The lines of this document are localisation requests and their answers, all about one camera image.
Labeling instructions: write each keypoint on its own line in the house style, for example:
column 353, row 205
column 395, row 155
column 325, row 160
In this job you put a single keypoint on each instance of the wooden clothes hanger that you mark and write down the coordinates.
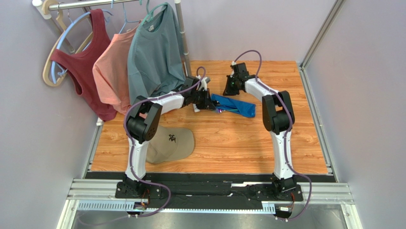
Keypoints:
column 57, row 21

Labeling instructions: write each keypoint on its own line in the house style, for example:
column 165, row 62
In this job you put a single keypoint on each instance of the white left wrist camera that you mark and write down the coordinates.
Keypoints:
column 203, row 84

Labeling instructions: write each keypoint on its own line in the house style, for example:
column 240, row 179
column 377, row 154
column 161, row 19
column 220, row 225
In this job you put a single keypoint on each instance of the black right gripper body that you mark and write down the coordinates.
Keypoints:
column 229, row 88

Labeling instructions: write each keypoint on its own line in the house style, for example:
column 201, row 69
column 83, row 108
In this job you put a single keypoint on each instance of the maroon tank top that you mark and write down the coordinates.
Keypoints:
column 79, row 66

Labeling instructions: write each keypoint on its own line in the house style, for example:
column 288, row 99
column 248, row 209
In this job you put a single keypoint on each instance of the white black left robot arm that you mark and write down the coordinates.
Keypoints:
column 142, row 119

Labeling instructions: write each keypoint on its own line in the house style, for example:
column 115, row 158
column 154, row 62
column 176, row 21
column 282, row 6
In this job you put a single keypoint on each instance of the pink t-shirt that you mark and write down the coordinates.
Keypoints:
column 110, row 72

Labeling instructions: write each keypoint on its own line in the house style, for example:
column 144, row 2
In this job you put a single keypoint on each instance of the blue cloth napkin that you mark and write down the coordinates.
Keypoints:
column 245, row 109

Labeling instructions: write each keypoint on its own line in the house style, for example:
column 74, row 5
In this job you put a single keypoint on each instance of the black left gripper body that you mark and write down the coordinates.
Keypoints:
column 201, row 98

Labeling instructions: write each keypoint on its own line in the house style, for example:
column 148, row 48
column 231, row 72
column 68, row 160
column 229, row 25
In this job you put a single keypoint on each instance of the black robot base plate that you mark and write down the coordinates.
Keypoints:
column 260, row 192

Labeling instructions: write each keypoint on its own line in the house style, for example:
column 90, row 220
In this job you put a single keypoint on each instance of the beige baseball cap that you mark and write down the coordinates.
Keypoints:
column 170, row 144

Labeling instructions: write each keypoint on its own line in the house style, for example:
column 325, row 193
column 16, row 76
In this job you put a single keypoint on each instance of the metal clothes rack pole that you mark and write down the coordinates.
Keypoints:
column 44, row 7

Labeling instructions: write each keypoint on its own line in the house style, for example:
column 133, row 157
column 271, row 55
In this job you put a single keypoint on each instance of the teal clothes hanger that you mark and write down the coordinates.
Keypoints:
column 150, row 12

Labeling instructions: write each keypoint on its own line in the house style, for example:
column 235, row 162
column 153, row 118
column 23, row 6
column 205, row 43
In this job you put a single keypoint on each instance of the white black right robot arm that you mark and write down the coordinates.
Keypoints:
column 278, row 119

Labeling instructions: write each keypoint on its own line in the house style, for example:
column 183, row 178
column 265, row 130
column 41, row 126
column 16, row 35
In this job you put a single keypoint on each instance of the aluminium frame rail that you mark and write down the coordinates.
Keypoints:
column 98, row 194

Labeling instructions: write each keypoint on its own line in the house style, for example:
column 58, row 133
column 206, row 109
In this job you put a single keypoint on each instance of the white clothes rack foot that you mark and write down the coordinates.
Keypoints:
column 195, row 108

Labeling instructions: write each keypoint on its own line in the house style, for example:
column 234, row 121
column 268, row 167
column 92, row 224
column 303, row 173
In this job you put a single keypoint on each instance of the light blue clothes hanger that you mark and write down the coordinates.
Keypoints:
column 54, row 73

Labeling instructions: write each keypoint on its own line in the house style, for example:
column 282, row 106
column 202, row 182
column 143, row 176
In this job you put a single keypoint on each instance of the teal t-shirt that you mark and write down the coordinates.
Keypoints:
column 155, row 59

